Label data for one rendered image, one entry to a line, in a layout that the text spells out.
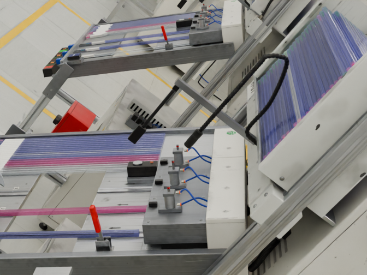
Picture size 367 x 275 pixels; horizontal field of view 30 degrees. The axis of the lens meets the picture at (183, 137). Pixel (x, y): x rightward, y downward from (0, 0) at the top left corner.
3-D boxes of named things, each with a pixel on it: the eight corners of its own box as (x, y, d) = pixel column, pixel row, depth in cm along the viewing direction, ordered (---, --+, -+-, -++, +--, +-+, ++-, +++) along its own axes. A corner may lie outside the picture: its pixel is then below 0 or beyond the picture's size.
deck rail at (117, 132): (0, 155, 210) (-4, 137, 208) (2, 153, 212) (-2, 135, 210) (232, 147, 203) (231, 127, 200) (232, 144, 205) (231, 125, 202)
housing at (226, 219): (209, 278, 143) (205, 218, 137) (217, 175, 188) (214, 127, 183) (248, 277, 142) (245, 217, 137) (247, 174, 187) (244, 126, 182)
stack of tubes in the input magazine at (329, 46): (262, 161, 133) (359, 58, 124) (256, 81, 180) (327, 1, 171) (310, 198, 136) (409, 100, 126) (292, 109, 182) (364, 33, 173)
